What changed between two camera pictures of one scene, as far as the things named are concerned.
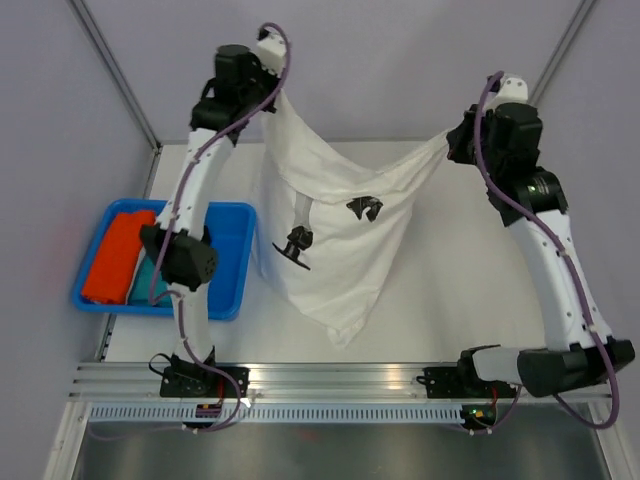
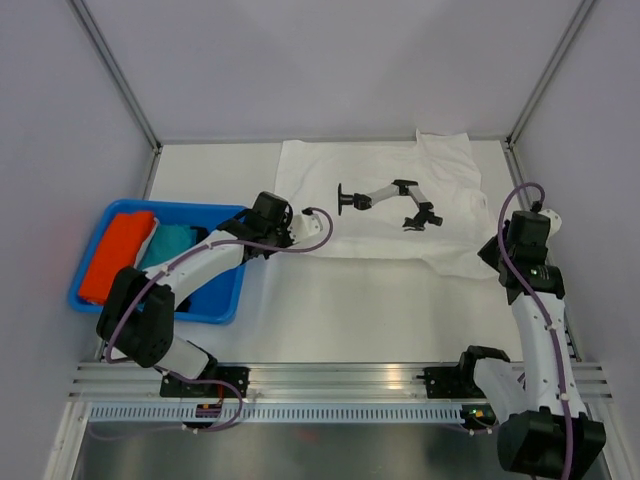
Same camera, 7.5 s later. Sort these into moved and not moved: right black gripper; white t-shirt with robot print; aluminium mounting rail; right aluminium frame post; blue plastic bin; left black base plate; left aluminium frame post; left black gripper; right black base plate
Moved: white t-shirt with robot print; right black gripper; left black gripper
Not moved: aluminium mounting rail; right black base plate; right aluminium frame post; blue plastic bin; left aluminium frame post; left black base plate
